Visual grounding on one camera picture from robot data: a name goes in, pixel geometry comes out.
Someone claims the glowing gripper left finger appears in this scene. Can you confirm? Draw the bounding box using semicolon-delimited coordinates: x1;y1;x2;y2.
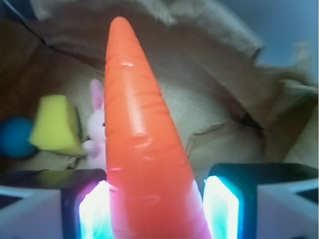
0;169;113;239

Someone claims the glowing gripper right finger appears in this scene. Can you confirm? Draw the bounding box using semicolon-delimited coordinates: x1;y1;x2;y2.
203;163;319;239

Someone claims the orange plastic toy carrot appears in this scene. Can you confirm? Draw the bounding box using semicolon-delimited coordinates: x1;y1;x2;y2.
105;16;211;239

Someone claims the pink plush bunny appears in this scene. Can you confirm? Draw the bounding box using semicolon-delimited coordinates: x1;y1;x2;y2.
83;79;106;159

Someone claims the yellow sponge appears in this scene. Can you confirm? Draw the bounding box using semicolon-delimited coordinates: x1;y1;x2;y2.
28;95;85;156

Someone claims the blue ball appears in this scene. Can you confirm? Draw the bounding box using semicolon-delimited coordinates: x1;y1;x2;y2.
0;117;37;158

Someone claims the brown paper bag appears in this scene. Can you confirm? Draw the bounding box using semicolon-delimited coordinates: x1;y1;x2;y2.
0;0;319;178

